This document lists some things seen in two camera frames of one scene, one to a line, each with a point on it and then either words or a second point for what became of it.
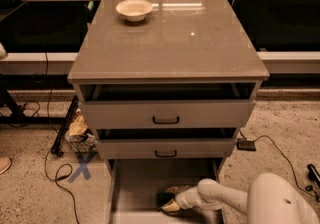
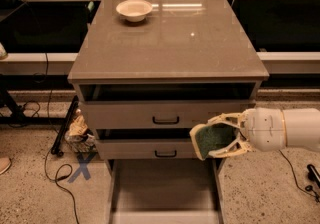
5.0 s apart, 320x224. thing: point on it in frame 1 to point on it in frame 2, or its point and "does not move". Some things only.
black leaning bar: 56,149 does not move
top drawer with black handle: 118,106 does not move
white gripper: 184,198 to 265,129
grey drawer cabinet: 166,82 does not move
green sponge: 164,197 to 213,136
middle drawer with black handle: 166,143 does not move
